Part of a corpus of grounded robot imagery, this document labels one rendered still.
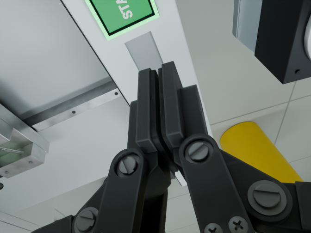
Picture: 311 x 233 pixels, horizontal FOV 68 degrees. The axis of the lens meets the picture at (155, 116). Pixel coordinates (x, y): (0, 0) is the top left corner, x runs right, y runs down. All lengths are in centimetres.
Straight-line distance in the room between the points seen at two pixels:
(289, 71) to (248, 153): 157
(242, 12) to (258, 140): 167
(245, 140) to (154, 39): 183
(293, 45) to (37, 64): 41
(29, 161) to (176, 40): 34
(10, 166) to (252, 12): 51
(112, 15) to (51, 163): 47
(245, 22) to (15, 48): 39
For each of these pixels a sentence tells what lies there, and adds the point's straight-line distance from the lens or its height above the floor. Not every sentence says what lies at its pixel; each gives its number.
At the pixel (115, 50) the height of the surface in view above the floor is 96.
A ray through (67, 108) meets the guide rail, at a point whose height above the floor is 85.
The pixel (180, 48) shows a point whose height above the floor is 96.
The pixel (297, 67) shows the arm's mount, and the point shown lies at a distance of 45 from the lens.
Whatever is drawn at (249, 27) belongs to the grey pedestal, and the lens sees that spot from 48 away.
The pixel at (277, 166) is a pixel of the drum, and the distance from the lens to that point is 194.
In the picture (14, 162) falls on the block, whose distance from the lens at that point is 48.
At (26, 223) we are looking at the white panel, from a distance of 91.
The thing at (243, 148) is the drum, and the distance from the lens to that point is 201.
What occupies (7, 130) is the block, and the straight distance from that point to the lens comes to 44.
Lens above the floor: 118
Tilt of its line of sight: 43 degrees down
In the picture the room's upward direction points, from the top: 163 degrees clockwise
